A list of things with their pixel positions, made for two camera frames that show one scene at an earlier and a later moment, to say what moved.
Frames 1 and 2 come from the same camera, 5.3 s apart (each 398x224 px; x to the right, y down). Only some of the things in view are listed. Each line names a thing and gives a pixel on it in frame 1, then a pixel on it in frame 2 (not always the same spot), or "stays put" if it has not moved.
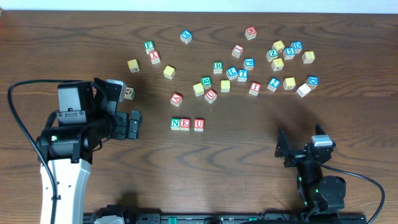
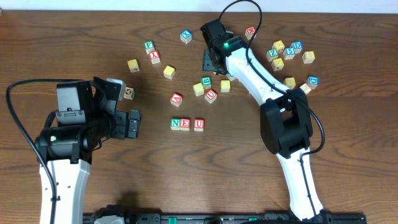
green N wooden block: x=175 y=124 stays put
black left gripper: x=121 y=125 stays put
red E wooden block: x=185 y=124 stays put
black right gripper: x=298 y=157 -> x=209 y=62
